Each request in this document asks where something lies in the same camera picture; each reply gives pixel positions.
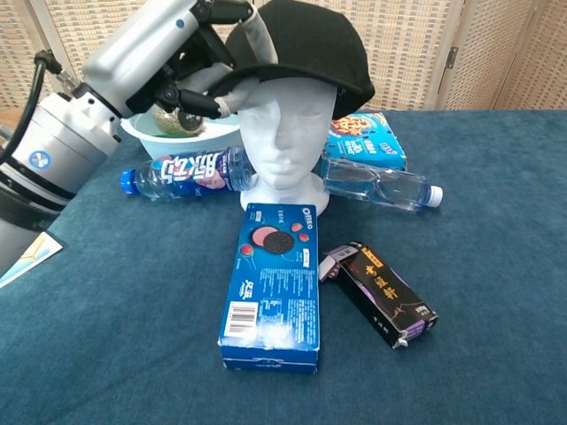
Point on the printed paper card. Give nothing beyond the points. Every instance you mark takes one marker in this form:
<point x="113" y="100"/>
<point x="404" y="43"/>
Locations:
<point x="26" y="263"/>

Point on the blue tablecloth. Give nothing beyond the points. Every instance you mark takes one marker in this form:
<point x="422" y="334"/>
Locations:
<point x="443" y="265"/>

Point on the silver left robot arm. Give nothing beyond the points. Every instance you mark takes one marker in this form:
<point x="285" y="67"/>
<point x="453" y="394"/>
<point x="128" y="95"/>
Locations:
<point x="57" y="146"/>

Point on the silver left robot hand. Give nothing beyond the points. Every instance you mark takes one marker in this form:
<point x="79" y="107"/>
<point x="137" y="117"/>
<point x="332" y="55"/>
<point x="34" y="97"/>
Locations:
<point x="142" y="48"/>

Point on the blue label drink bottle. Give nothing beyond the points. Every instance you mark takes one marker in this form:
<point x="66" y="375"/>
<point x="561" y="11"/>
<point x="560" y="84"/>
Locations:
<point x="177" y="177"/>

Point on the woven folding screen panel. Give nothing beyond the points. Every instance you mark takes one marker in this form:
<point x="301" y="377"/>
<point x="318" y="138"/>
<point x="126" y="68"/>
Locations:
<point x="13" y="44"/>
<point x="509" y="53"/>
<point x="398" y="53"/>
<point x="88" y="22"/>

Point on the blue Oreo cookie box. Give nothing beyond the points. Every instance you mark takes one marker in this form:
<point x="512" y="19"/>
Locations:
<point x="270" y="288"/>

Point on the clear water bottle white cap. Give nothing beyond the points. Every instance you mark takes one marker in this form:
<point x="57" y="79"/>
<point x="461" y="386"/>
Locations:
<point x="390" y="188"/>

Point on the black carton with purple trim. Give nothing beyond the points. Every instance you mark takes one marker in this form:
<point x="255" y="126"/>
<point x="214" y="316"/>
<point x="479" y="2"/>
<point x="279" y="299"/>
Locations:
<point x="381" y="296"/>

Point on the white foam mannequin head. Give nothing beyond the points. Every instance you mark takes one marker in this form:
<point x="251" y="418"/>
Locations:
<point x="283" y="133"/>

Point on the blue chocolate chip cookie box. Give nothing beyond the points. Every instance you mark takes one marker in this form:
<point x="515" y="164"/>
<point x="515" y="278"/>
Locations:
<point x="376" y="146"/>

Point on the light blue plastic basin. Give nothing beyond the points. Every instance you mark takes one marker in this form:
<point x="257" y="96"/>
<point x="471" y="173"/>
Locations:
<point x="177" y="146"/>

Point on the glass jar with black lid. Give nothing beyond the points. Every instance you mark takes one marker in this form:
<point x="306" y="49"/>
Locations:
<point x="170" y="121"/>

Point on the black baseball cap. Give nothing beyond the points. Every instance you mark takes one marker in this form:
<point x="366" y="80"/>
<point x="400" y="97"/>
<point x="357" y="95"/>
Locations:
<point x="310" y="44"/>

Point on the black screen hinge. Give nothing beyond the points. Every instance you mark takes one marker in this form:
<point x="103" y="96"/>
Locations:
<point x="452" y="56"/>

